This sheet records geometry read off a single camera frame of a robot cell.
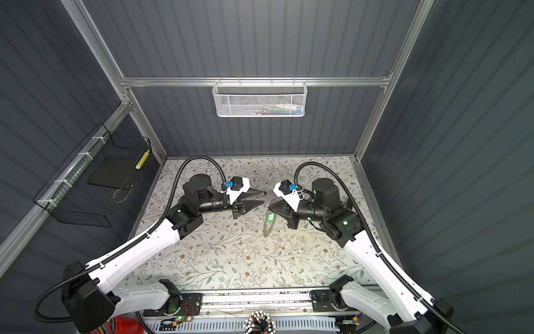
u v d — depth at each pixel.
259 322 0.56
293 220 0.61
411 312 0.38
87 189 0.71
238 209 0.59
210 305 0.75
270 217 0.67
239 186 0.54
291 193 0.55
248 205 0.65
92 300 0.38
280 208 0.62
